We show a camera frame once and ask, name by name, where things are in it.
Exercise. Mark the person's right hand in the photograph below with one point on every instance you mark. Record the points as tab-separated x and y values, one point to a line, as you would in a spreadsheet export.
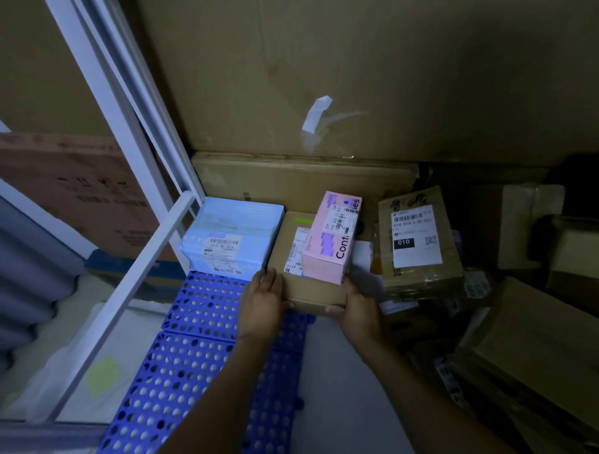
360	320

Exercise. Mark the person's left hand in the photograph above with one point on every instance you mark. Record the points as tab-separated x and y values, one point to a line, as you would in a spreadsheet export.
259	311

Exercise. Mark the person's right thumb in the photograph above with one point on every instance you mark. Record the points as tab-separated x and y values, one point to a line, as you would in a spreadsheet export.
336	310

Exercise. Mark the person's left thumb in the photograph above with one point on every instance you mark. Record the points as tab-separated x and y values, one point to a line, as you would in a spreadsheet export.
287	307

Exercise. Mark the person's right forearm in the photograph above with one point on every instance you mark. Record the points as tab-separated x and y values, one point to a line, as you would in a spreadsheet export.
421	402

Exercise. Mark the person's left forearm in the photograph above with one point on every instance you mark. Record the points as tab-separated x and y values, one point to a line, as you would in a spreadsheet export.
220	402

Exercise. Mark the pink carton box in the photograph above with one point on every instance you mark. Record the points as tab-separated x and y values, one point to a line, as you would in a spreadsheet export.
330	243

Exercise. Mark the blue perforated plastic pallet tile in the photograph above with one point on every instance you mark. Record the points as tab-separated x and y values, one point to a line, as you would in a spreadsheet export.
206	304
168	397

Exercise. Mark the light blue box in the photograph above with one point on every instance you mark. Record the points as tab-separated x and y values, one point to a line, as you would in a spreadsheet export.
234	236

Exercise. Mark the taped cardboard box white label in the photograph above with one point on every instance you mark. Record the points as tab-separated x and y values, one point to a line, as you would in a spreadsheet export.
419	262

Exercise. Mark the flat long cardboard box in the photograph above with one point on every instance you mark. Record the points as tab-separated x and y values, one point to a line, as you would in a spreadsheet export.
290	182

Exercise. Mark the yellow-green sticker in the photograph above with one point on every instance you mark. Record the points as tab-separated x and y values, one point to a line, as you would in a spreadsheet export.
102	377

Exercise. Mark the large flat cardboard box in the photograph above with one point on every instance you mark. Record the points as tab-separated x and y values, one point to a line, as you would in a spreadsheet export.
547	346

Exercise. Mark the white plastic bag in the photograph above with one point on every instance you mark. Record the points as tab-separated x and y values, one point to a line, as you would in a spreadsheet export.
61	336

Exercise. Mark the printed brown cardboard box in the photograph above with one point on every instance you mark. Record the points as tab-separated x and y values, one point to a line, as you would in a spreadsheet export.
79	187

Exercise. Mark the huge cardboard box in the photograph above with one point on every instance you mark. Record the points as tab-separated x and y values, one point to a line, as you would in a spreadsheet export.
374	70

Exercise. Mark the grey corrugated sheet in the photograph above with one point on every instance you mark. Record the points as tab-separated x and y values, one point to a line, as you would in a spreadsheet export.
32	280

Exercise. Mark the white metal shelf frame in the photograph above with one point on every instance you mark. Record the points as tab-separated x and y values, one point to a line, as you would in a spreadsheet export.
135	140

